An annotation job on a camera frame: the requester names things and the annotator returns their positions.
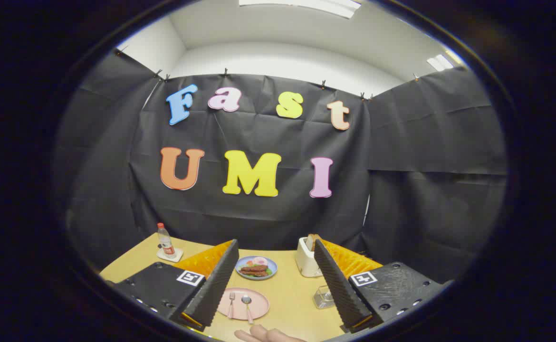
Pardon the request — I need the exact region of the white square coaster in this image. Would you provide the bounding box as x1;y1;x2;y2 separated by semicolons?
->
157;246;184;263

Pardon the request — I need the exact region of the pink plate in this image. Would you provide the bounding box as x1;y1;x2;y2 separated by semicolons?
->
216;287;270;320

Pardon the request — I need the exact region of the clear bottle with red label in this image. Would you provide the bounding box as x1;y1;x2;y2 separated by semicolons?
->
157;223;176;258

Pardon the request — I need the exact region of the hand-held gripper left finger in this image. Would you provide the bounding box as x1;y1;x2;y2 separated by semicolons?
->
112;239;240;332

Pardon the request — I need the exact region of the blue plate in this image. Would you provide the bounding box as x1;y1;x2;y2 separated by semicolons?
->
235;256;278;281

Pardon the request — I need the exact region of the ceiling light panel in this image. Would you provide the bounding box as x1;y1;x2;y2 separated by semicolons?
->
239;0;362;19
426;54;454;72

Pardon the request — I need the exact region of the metal wire cutlery basket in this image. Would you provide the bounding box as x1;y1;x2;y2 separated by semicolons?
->
313;285;336;309

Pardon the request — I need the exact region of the row of black cloth clips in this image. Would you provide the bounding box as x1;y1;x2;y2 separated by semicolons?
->
116;45;421;101

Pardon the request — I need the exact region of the white toaster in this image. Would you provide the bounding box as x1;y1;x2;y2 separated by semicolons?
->
295;237;324;278

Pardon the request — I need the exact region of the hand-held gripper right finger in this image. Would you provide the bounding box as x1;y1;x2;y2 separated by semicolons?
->
314;239;454;333

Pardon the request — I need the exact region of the spoon with checked handle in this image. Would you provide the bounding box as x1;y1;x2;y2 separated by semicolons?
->
241;294;255;324

